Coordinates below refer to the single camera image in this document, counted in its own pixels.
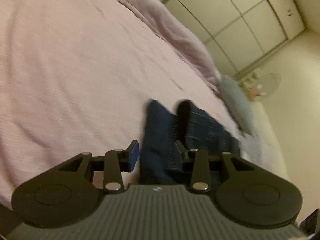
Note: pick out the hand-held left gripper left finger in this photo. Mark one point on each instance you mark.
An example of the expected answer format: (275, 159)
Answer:
(133, 155)

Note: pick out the white cosmetics shelf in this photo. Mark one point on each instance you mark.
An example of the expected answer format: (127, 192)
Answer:
(247, 82)

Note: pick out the grey pillow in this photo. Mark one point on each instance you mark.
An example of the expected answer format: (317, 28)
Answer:
(237, 100)

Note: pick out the lilac duvet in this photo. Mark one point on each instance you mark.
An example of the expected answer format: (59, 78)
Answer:
(175, 37)

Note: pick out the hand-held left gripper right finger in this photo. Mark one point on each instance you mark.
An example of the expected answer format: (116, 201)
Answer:
(180, 150)

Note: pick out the cream wardrobe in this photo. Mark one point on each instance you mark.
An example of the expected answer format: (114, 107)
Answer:
(237, 30)

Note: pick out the pink grey patterned bedspread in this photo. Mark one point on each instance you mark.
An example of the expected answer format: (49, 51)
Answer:
(75, 67)

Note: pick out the dark navy jeans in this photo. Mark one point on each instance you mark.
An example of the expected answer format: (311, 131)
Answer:
(160, 135)

